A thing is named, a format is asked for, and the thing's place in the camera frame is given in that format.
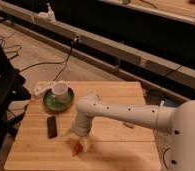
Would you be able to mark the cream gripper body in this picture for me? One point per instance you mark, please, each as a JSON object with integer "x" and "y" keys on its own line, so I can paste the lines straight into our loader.
{"x": 85, "y": 141}

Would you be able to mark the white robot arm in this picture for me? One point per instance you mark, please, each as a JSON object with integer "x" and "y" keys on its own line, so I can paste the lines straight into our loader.
{"x": 177, "y": 121}

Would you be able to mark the white sponge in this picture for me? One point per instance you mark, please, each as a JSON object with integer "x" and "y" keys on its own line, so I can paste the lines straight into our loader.
{"x": 129, "y": 125}

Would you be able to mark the black rectangular block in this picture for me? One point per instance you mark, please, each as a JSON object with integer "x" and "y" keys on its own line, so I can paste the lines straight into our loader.
{"x": 51, "y": 127}

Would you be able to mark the green plate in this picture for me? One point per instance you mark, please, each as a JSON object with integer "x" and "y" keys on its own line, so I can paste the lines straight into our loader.
{"x": 56, "y": 105}

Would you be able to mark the white cup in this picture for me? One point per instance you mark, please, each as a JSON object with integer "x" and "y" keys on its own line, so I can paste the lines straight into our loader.
{"x": 60, "y": 90}

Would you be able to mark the white power strip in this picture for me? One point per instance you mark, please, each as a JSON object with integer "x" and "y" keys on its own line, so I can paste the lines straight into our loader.
{"x": 41, "y": 88}

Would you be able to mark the black chair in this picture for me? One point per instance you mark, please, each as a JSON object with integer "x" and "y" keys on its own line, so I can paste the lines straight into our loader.
{"x": 11, "y": 89}

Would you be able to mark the blue box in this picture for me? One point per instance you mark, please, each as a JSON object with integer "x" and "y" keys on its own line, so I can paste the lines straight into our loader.
{"x": 168, "y": 103}

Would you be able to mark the white object on ledge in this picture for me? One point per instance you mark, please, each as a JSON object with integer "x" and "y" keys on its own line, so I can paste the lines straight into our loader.
{"x": 49, "y": 15}

